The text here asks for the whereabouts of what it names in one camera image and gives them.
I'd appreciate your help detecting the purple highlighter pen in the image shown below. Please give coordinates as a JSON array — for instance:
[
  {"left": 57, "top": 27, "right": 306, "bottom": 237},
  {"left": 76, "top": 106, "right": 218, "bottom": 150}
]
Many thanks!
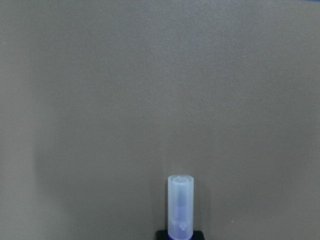
[{"left": 167, "top": 175, "right": 194, "bottom": 240}]

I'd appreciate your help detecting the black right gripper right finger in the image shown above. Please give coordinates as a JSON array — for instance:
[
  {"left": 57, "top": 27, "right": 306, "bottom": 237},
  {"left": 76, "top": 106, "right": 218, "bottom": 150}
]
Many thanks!
[{"left": 192, "top": 230, "right": 205, "bottom": 240}]

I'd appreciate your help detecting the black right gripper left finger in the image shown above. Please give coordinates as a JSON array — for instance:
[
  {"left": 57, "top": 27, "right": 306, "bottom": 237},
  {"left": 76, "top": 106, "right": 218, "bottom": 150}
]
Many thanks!
[{"left": 155, "top": 230, "right": 168, "bottom": 240}]

